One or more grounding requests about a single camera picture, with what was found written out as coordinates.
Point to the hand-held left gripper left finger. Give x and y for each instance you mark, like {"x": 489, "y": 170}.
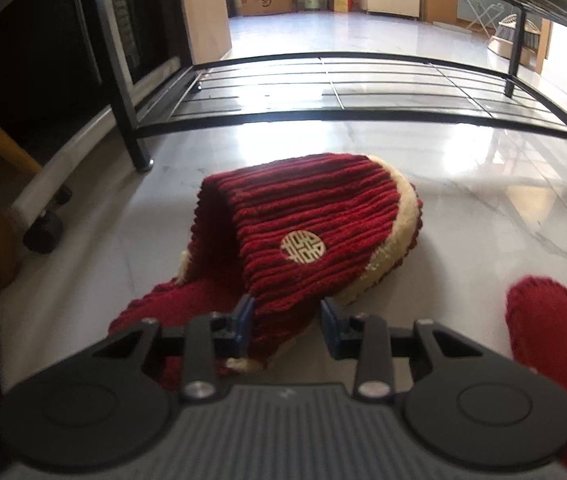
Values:
{"x": 244, "y": 321}

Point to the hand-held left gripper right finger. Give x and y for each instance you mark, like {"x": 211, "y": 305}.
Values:
{"x": 331, "y": 324}

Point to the black metal shoe rack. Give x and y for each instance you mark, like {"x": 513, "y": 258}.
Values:
{"x": 313, "y": 85}

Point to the yellow chair leg with casters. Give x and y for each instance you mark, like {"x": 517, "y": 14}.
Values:
{"x": 13, "y": 180}

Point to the small dark trash bin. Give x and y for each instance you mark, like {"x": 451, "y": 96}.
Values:
{"x": 230, "y": 4}

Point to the woven basket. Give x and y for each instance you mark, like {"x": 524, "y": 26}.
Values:
{"x": 509, "y": 35}

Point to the wooden cabinet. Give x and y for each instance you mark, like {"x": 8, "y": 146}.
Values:
{"x": 441, "y": 0}

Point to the white folding drying rack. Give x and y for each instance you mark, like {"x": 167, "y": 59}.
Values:
{"x": 481, "y": 14}

